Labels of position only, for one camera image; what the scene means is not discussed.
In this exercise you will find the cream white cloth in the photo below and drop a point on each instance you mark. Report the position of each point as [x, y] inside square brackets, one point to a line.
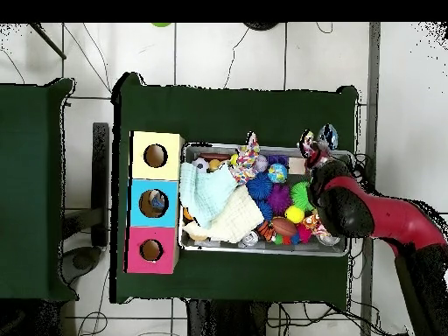
[238, 217]

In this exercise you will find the mint green cloth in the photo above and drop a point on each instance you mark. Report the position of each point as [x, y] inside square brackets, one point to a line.
[206, 196]

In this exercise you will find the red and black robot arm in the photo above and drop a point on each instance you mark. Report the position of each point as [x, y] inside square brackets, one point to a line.
[385, 217]

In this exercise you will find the shallow mesh bin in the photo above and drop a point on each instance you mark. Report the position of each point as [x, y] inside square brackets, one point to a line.
[245, 249]

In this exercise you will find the wooden box with three holes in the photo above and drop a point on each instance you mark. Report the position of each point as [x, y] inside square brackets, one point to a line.
[168, 210]

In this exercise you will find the wooden block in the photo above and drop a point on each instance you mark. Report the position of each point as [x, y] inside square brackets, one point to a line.
[297, 166]

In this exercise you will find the green spiky ball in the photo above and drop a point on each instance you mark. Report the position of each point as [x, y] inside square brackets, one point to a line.
[300, 195]

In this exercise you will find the globe print ball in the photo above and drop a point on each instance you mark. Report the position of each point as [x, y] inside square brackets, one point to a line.
[277, 173]

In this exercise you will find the purple spiky toy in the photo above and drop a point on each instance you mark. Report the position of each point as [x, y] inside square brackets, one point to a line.
[279, 199]

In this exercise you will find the yellow ball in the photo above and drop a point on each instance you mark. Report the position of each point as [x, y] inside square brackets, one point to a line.
[294, 214]

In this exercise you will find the blue spiky ball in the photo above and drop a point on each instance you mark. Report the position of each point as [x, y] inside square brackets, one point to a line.
[259, 185]

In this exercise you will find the brown toy football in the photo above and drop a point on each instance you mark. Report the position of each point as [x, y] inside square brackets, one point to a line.
[284, 227]

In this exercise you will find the dark green table cloth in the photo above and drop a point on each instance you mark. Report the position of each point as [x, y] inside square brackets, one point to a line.
[227, 115]
[28, 192]

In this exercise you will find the black round object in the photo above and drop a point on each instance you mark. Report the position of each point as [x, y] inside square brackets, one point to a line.
[260, 26]

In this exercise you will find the small green object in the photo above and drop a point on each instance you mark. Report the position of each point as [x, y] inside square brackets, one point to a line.
[161, 24]

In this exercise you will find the black upright panel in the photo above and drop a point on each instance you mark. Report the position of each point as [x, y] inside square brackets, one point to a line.
[100, 175]

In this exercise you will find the grey round stand foot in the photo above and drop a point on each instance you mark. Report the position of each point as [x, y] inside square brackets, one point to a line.
[82, 260]

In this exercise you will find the black slanted rod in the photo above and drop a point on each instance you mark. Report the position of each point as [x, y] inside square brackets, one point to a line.
[49, 41]

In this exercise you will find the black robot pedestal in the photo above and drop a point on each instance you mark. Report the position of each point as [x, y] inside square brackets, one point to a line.
[227, 320]

